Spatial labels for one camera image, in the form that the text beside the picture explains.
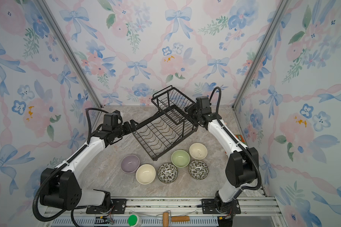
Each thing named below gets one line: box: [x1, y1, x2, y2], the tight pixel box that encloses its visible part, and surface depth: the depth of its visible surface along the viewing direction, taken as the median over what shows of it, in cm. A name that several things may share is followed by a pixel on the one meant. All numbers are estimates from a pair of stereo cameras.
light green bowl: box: [170, 149, 191, 168], surface depth 90 cm
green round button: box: [127, 214, 138, 227], surface depth 64 cm
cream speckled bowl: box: [188, 142, 208, 160], surface depth 94 cm
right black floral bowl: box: [188, 159, 209, 181], surface depth 87 cm
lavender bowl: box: [120, 154, 141, 174], surface depth 87 cm
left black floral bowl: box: [157, 163, 179, 184], surface depth 85 cm
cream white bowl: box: [135, 163, 157, 185], surface depth 84 cm
